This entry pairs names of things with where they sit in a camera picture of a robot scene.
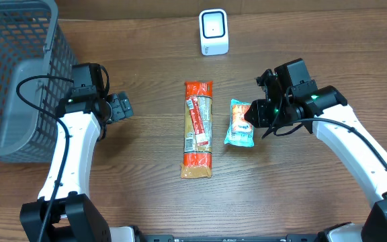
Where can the grey plastic mesh basket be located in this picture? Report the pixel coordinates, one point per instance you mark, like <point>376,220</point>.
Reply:
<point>35,62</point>

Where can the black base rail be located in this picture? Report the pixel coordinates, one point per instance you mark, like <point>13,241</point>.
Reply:
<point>287,238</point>

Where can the long orange cracker pack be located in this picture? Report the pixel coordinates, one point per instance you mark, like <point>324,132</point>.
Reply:
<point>197,152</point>

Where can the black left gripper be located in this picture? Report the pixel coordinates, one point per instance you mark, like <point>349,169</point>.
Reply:
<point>122,105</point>

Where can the white barcode scanner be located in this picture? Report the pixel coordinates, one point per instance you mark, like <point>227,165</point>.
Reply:
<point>214,32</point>

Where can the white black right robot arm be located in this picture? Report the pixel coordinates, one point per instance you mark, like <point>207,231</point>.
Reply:
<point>326,113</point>

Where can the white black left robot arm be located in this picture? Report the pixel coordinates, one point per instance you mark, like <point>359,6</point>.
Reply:
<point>63,210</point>

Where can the teal snack packet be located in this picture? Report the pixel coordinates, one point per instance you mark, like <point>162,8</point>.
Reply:
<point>240,132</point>

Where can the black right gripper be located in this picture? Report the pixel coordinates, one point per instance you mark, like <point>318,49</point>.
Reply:
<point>259,113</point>

